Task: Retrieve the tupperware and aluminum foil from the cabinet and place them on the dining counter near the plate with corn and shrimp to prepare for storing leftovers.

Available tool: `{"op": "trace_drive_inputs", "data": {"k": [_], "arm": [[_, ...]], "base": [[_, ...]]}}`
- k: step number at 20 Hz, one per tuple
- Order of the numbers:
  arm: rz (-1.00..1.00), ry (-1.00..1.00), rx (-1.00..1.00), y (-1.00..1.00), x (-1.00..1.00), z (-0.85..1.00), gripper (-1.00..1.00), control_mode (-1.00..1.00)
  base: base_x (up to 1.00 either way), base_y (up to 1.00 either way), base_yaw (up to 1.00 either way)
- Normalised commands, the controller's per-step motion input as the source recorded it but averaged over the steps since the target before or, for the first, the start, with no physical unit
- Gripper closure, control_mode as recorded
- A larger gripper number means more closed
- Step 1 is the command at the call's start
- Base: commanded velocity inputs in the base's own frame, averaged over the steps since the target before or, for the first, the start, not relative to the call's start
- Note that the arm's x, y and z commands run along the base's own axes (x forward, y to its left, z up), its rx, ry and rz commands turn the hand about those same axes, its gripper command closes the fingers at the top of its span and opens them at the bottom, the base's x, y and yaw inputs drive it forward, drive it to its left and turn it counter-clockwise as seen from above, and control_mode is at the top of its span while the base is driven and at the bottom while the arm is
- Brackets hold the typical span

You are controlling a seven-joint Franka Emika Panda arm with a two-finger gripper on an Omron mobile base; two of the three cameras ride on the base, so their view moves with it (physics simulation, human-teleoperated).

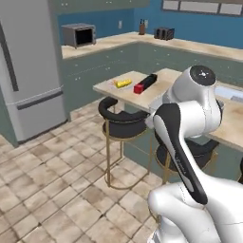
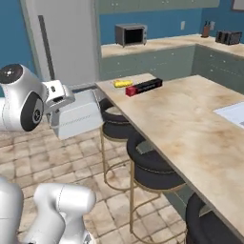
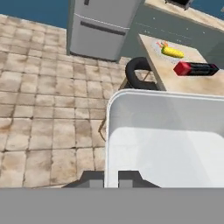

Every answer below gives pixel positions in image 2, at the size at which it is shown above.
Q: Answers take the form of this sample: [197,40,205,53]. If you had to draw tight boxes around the dark fridge handle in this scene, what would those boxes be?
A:
[37,14,55,81]

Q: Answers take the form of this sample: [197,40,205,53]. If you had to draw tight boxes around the framed wall picture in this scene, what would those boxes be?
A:
[231,0,244,12]

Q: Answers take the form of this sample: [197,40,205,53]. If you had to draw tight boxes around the pale sink basin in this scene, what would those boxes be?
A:
[212,101,244,130]

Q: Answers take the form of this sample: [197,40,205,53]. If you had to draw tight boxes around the yellow corn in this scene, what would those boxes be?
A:
[112,79,134,90]

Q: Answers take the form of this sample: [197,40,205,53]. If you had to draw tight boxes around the white fridge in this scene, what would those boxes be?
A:
[20,0,101,88]

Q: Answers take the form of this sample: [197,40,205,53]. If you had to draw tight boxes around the black stool with gold legs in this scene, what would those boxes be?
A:
[126,131,188,244]
[185,192,244,244]
[98,97,138,193]

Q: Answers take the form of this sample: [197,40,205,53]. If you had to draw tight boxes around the silver toaster oven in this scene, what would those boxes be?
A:
[114,22,149,49]

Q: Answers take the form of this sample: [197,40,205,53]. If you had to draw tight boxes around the grey-green base cupboards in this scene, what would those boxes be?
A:
[99,43,244,95]

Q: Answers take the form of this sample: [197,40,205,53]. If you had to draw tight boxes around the grey-green wall cupboards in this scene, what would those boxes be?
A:
[94,0,221,16]

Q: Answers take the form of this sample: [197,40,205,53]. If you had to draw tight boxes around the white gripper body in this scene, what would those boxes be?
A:
[49,90,105,141]

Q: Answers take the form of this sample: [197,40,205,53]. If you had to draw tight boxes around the brown knife block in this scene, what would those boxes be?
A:
[201,21,212,39]

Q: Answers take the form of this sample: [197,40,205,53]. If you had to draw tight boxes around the black toaster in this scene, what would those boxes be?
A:
[214,30,243,46]

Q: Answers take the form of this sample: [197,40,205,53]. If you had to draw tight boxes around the red and black foil box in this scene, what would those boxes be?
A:
[125,77,164,98]

